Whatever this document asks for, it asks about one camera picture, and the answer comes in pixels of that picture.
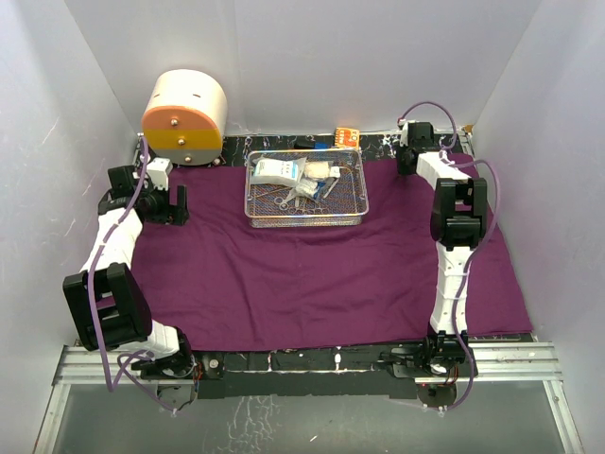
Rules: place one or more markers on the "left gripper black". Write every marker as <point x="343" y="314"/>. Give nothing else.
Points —
<point x="172" y="215"/>

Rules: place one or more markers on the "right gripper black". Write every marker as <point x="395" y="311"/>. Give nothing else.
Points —
<point x="400" y="167"/>

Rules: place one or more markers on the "wire mesh metal tray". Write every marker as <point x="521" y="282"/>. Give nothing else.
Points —
<point x="344" y="195"/>

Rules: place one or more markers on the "purple cloth wrap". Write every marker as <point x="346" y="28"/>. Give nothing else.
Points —
<point x="231" y="287"/>

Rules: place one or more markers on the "round white drawer box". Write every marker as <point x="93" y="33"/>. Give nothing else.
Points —
<point x="185" y="118"/>

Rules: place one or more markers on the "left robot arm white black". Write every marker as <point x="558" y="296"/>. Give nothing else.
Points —
<point x="108" y="307"/>

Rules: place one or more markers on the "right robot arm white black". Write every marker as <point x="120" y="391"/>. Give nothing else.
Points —
<point x="458" y="224"/>

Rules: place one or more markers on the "metal surgical scissors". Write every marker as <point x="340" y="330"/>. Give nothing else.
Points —
<point x="281" y="202"/>

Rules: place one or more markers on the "orange small box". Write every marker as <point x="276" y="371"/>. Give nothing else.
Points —
<point x="347" y="138"/>

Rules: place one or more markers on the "beige bandage roll packet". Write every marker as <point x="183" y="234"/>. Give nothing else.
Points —
<point x="317" y="170"/>

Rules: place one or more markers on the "blue black stapler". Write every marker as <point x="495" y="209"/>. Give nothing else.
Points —
<point x="305" y="143"/>

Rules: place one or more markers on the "white gauze packet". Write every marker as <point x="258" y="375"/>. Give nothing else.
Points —
<point x="279" y="172"/>

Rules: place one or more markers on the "small blue white packet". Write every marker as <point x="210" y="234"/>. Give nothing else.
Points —
<point x="310" y="189"/>

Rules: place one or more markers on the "metal forceps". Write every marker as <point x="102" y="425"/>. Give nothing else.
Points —
<point x="305" y="211"/>

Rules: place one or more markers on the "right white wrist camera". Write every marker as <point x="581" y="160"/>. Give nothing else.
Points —
<point x="404" y="131"/>

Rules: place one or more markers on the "black base frame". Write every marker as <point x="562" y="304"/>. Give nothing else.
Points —
<point x="393" y="369"/>

